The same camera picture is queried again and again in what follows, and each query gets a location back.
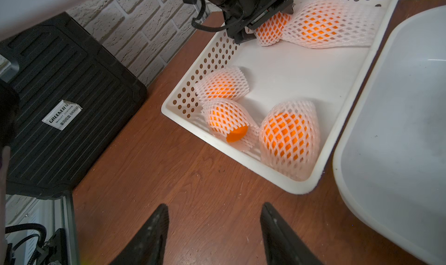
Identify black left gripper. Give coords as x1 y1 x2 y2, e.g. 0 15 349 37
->
183 0 293 44

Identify orange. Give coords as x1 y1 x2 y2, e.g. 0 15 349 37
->
254 12 292 46
281 0 385 49
195 66 250 103
202 98 260 152
259 100 321 181

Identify white plastic tub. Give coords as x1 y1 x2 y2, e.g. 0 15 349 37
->
333 7 446 265

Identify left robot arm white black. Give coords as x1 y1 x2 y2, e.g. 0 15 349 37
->
1 0 293 44

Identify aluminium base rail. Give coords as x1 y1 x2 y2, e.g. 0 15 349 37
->
1 193 81 265

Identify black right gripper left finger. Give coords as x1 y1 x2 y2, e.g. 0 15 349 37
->
110 203 170 265

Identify white perforated plastic basket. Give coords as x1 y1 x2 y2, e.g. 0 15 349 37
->
161 0 398 195

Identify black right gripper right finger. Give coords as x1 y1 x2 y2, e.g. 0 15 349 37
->
260 202 322 265

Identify black tool case orange latches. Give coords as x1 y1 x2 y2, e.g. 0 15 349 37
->
1 13 147 199

